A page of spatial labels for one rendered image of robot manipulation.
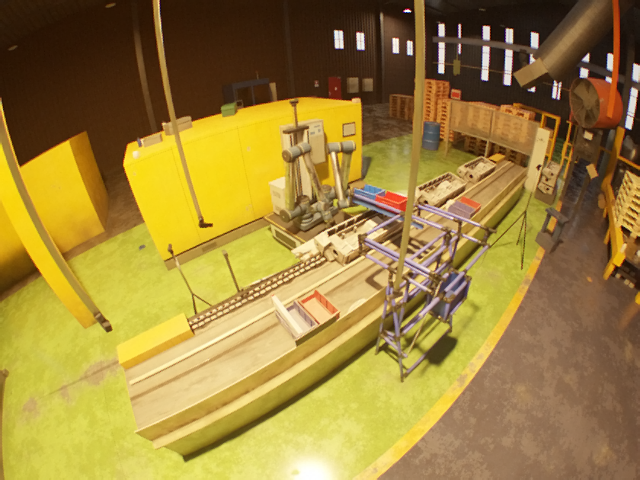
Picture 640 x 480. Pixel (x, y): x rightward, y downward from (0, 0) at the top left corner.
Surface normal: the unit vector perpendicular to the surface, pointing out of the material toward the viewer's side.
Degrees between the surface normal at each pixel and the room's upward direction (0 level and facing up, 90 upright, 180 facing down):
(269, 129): 90
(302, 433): 0
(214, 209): 90
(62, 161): 90
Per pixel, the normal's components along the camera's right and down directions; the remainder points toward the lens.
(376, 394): -0.06, -0.80
